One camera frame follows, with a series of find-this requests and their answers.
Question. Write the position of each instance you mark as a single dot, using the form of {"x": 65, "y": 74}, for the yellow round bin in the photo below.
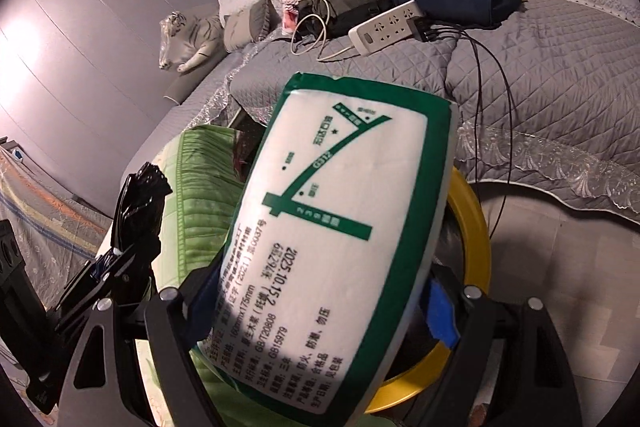
{"x": 476, "y": 227}

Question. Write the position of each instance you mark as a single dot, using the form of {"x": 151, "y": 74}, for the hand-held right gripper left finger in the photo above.
{"x": 196, "y": 288}

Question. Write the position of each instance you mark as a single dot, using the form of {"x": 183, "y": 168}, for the white power strip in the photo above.
{"x": 380, "y": 29}

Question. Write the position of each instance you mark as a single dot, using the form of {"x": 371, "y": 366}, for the green white printed bedsheet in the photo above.
{"x": 200, "y": 187}

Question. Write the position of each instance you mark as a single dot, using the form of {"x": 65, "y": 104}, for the grey quilted pillow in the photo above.
{"x": 245, "y": 27}

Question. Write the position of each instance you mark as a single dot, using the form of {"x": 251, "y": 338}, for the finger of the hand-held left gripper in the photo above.
{"x": 115, "y": 302}
{"x": 107, "y": 268}

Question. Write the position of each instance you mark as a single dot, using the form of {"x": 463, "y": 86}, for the grey striped cloth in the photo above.
{"x": 45, "y": 207}

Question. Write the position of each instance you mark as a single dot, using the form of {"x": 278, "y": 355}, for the black charger plugs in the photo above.
{"x": 425, "y": 30}

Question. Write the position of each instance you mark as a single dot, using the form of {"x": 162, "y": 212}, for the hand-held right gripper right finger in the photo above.
{"x": 443, "y": 308}

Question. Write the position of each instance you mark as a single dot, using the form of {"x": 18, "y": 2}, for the white tiger plush toy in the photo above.
{"x": 200, "y": 37}

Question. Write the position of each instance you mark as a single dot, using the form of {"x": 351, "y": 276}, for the white green tissue pack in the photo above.
{"x": 325, "y": 207}

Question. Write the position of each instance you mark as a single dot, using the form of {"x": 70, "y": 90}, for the grey quilted bedspread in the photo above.
{"x": 550, "y": 72}

